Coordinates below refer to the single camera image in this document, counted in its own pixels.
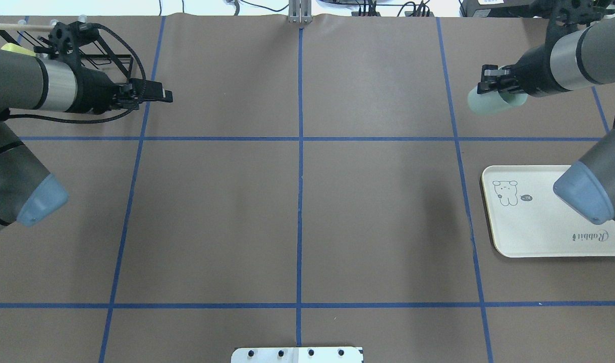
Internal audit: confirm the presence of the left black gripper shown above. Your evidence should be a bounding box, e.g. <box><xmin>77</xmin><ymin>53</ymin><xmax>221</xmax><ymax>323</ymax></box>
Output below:
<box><xmin>73</xmin><ymin>66</ymin><xmax>174</xmax><ymax>113</ymax></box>

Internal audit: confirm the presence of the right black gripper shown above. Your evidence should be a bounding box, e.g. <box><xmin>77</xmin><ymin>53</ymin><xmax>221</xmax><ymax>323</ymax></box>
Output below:
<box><xmin>478</xmin><ymin>48</ymin><xmax>558</xmax><ymax>97</ymax></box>

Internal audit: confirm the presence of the pale green plastic cup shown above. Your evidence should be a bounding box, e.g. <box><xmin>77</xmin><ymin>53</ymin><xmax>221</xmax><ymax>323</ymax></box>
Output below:
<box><xmin>467</xmin><ymin>87</ymin><xmax>528</xmax><ymax>115</ymax></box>

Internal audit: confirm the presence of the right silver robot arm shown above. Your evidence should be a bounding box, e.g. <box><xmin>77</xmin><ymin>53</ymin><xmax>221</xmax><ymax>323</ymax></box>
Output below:
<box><xmin>466</xmin><ymin>9</ymin><xmax>615</xmax><ymax>225</ymax></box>

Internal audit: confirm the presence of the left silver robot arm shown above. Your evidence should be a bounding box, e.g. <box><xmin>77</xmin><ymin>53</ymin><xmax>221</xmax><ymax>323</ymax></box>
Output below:
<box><xmin>0</xmin><ymin>48</ymin><xmax>173</xmax><ymax>231</ymax></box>

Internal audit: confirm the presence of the yellow plastic cup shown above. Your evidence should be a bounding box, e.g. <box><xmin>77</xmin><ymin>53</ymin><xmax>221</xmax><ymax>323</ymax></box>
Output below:
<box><xmin>1</xmin><ymin>43</ymin><xmax>36</xmax><ymax>57</ymax></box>

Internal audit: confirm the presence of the beige rabbit serving tray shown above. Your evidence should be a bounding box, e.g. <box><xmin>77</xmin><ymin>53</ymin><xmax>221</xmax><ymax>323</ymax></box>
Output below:
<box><xmin>481</xmin><ymin>165</ymin><xmax>615</xmax><ymax>258</ymax></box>

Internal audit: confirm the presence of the black device box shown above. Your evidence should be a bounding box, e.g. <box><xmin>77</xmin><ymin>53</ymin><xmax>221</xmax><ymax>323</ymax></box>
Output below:
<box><xmin>459</xmin><ymin>1</ymin><xmax>547</xmax><ymax>18</ymax></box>

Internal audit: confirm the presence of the black orange connector box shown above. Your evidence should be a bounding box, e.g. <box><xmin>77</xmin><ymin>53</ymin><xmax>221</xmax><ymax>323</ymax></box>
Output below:
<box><xmin>352</xmin><ymin>1</ymin><xmax>380</xmax><ymax>18</ymax></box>

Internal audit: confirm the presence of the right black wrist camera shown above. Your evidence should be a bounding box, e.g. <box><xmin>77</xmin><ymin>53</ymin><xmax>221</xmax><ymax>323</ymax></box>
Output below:
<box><xmin>529</xmin><ymin>1</ymin><xmax>612</xmax><ymax>37</ymax></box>

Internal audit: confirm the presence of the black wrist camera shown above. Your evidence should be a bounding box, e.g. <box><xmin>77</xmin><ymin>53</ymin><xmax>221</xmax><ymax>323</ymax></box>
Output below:
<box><xmin>47</xmin><ymin>21</ymin><xmax>100</xmax><ymax>64</ymax></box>
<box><xmin>529</xmin><ymin>1</ymin><xmax>612</xmax><ymax>37</ymax></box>

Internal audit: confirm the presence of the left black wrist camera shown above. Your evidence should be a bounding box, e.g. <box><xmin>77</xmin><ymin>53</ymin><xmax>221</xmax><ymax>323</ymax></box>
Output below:
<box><xmin>47</xmin><ymin>21</ymin><xmax>100</xmax><ymax>64</ymax></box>

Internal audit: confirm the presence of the black wire cup rack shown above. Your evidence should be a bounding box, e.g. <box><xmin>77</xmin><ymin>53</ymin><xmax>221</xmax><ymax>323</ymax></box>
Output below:
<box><xmin>0</xmin><ymin>16</ymin><xmax>136</xmax><ymax>79</ymax></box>

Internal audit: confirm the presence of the aluminium frame post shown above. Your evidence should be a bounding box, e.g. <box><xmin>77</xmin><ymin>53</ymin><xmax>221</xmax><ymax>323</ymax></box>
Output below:
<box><xmin>288</xmin><ymin>0</ymin><xmax>313</xmax><ymax>25</ymax></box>

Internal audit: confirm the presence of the white metal base plate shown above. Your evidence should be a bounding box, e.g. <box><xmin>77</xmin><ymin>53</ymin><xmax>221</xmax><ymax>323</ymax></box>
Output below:
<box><xmin>231</xmin><ymin>346</ymin><xmax>364</xmax><ymax>362</ymax></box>

